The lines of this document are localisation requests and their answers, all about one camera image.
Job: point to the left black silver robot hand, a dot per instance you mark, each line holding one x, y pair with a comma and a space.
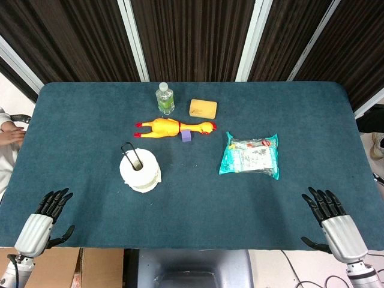
36, 229

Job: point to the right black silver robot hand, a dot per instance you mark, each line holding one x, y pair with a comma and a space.
343, 234

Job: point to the white paper towel roll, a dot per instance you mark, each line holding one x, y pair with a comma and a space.
147, 175

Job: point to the bystander bare forearm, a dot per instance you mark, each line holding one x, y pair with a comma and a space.
12, 136

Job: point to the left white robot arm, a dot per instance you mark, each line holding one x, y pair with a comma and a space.
18, 271

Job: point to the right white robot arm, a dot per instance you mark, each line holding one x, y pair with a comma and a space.
361, 274

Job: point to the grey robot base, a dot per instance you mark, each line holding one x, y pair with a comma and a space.
195, 267

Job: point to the brown cardboard box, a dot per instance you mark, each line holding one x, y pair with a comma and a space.
60, 270

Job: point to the bystander white clothing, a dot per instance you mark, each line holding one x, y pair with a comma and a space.
6, 163

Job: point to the beige shoe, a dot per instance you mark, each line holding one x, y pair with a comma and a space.
377, 147

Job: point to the black chair armrest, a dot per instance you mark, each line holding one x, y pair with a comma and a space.
21, 118

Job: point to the black fabric object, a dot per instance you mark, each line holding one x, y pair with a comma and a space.
372, 120

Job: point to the teal clear plastic package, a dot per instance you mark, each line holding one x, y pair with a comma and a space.
250, 156

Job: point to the teal table cloth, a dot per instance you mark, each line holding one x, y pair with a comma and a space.
192, 210

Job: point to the yellow rubber chicken toy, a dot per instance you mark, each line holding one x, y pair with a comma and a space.
163, 127

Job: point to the purple cube block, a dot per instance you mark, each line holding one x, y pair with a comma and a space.
187, 136

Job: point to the clear green-label water bottle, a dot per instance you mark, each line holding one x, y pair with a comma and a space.
165, 100

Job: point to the yellow sponge block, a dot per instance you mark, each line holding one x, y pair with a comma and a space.
203, 108

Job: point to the dark brown partition panel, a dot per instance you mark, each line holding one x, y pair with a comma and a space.
192, 39
354, 45
69, 39
288, 39

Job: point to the white partition frame post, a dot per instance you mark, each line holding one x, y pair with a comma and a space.
133, 39
370, 105
313, 40
253, 39
18, 66

